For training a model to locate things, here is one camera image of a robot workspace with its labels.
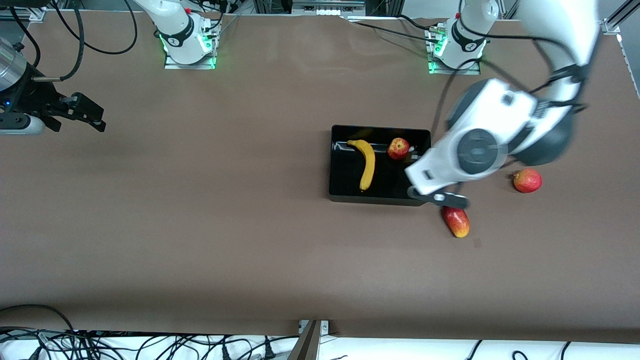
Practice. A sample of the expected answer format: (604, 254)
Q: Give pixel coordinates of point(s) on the red yellow apple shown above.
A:
(398, 148)

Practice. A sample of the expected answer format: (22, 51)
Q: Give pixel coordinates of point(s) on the yellow banana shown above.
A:
(369, 165)

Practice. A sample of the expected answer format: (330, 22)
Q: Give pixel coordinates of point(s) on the black plastic box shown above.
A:
(345, 175)

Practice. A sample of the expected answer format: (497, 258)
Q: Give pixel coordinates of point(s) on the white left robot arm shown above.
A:
(480, 145)

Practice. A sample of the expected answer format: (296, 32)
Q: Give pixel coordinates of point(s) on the red peach apple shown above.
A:
(528, 181)

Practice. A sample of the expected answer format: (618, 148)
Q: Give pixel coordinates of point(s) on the red yellow mango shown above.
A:
(457, 223)

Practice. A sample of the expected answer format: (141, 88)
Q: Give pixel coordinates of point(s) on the aluminium profile bar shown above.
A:
(306, 345)

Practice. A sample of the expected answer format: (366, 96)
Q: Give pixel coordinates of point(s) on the grey power strip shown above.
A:
(327, 5)

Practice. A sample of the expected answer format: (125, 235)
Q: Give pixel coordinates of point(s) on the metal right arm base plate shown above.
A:
(190, 66)

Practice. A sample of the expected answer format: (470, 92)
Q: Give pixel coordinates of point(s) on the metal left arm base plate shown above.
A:
(455, 72)

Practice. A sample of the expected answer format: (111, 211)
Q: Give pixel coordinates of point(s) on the silver corner bracket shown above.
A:
(325, 327)

